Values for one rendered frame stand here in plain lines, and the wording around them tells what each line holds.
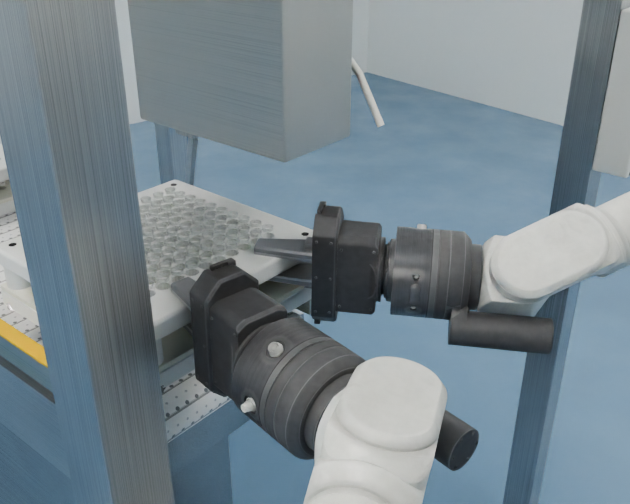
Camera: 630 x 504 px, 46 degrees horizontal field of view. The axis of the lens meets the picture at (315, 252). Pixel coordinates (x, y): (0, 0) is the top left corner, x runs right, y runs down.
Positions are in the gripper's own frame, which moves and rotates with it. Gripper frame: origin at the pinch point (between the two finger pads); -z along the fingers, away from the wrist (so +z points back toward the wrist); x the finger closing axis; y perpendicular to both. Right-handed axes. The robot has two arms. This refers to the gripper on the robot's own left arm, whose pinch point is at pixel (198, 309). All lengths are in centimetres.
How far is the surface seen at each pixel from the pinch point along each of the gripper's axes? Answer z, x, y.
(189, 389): -3.2, 11.2, 0.3
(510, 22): -210, 49, 357
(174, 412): -2.0, 11.9, -2.3
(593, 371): -28, 99, 153
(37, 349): -14.1, 7.4, -10.1
